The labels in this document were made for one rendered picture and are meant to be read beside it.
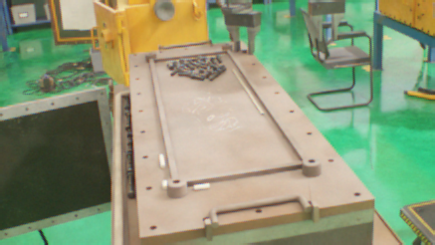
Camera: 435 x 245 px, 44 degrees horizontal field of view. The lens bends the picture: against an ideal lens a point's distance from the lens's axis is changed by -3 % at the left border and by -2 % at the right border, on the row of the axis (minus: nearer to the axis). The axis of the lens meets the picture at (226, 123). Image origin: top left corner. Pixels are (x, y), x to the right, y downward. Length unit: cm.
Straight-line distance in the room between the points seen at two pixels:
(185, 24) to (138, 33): 34
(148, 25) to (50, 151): 183
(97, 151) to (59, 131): 18
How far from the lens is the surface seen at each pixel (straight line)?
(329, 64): 501
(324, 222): 109
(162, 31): 399
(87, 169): 241
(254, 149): 130
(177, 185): 112
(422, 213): 304
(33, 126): 231
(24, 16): 984
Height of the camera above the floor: 193
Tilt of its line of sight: 23 degrees down
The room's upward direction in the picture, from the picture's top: 5 degrees counter-clockwise
